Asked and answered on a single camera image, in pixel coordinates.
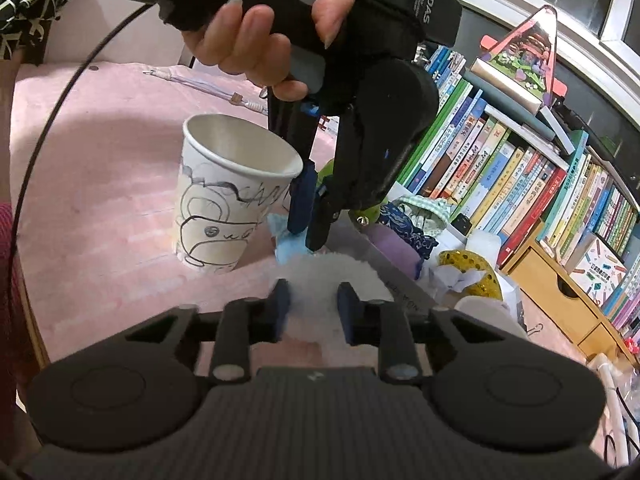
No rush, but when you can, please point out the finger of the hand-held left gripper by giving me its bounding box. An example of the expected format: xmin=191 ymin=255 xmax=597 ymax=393
xmin=305 ymin=107 xmax=362 ymax=254
xmin=266 ymin=82 xmax=321 ymax=236

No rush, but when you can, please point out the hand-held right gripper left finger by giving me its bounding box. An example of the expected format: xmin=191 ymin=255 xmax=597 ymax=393
xmin=120 ymin=279 xmax=292 ymax=386

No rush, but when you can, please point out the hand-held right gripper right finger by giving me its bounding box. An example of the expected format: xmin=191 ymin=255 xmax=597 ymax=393
xmin=336 ymin=281 xmax=531 ymax=386

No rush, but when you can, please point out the light blue soft cloth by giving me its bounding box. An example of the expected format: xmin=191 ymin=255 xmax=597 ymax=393
xmin=267 ymin=212 xmax=314 ymax=267

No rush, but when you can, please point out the white fluffy soft ball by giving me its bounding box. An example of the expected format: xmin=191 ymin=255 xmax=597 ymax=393
xmin=276 ymin=252 xmax=397 ymax=347

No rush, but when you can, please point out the white shallow cardboard box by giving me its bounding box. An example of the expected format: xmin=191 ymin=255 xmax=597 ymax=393
xmin=325 ymin=200 xmax=527 ymax=328

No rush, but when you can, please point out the white printed paper cup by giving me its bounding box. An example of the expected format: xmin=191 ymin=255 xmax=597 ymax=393
xmin=173 ymin=113 xmax=305 ymax=274

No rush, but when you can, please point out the purple soft toy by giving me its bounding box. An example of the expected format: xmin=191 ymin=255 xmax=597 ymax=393
xmin=367 ymin=223 xmax=424 ymax=282

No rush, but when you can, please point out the white round soft object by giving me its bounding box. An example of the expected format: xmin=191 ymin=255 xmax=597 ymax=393
xmin=454 ymin=294 xmax=522 ymax=332

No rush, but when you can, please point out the yellow sequin soft toy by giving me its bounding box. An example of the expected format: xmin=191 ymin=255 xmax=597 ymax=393
xmin=437 ymin=249 xmax=502 ymax=307

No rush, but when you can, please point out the person's left hand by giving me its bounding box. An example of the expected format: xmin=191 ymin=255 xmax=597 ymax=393
xmin=180 ymin=0 xmax=357 ymax=104

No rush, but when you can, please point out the blue patterned pouch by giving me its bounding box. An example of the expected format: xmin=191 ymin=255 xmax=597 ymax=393
xmin=377 ymin=203 xmax=442 ymax=262

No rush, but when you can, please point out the row of colourful picture books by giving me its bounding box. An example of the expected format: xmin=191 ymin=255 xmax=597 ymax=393
xmin=397 ymin=44 xmax=569 ymax=262

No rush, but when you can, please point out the white crumpled paper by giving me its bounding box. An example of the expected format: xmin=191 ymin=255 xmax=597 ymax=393
xmin=429 ymin=265 xmax=484 ymax=294

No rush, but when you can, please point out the grey hardcover book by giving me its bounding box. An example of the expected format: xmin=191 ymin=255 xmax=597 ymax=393
xmin=470 ymin=57 xmax=544 ymax=117

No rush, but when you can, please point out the triangular pink toy house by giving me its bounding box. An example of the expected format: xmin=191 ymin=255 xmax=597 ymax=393
xmin=479 ymin=5 xmax=569 ymax=112

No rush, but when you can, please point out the white foam piece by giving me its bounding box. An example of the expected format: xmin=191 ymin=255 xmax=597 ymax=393
xmin=467 ymin=231 xmax=502 ymax=267

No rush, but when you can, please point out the white flat book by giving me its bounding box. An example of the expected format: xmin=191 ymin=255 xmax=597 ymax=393
xmin=536 ymin=104 xmax=577 ymax=157

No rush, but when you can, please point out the pink tablecloth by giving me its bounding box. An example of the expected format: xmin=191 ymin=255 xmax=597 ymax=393
xmin=10 ymin=60 xmax=640 ymax=466

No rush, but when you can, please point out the wooden drawer organizer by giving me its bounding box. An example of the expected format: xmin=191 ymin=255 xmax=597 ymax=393
xmin=497 ymin=235 xmax=637 ymax=362

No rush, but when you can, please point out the row of green spined books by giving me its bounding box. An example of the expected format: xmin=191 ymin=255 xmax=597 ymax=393
xmin=537 ymin=132 xmax=640 ymax=311

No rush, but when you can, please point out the white pencil print box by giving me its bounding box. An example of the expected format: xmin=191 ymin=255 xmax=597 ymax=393
xmin=570 ymin=236 xmax=630 ymax=307

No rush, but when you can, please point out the row of pink spined books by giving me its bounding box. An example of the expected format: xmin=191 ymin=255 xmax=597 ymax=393
xmin=601 ymin=280 xmax=640 ymax=336

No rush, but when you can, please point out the red knit garment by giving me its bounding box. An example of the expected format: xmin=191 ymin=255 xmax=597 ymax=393
xmin=0 ymin=201 xmax=20 ymax=281

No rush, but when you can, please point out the white braided cord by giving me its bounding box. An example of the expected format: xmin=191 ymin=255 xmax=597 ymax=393
xmin=142 ymin=67 xmax=266 ymax=114

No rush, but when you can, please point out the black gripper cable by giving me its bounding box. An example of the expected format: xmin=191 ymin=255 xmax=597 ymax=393
xmin=11 ymin=2 xmax=153 ymax=242

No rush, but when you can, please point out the white plastic tube frame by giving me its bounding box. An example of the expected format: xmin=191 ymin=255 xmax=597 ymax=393
xmin=590 ymin=352 xmax=640 ymax=467

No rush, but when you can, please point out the black thin cord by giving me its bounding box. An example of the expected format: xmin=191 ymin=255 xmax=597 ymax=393
xmin=604 ymin=385 xmax=640 ymax=467

